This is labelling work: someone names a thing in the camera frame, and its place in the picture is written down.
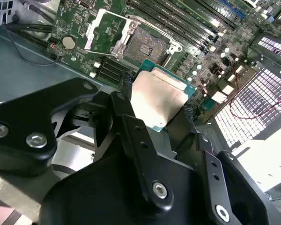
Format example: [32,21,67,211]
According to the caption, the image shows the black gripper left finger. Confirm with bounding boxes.
[0,72,175,212]

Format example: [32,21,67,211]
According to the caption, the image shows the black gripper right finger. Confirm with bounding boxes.
[166,105,273,225]

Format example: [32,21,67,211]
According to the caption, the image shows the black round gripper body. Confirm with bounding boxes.
[39,152,211,225]

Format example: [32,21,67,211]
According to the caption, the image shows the silver topped CPU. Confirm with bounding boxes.
[130,59,198,133]

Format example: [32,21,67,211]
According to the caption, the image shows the metal socket cover frame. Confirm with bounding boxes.
[83,8,142,58]

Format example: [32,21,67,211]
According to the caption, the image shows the thin metal locking lever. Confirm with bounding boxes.
[126,14,180,46]

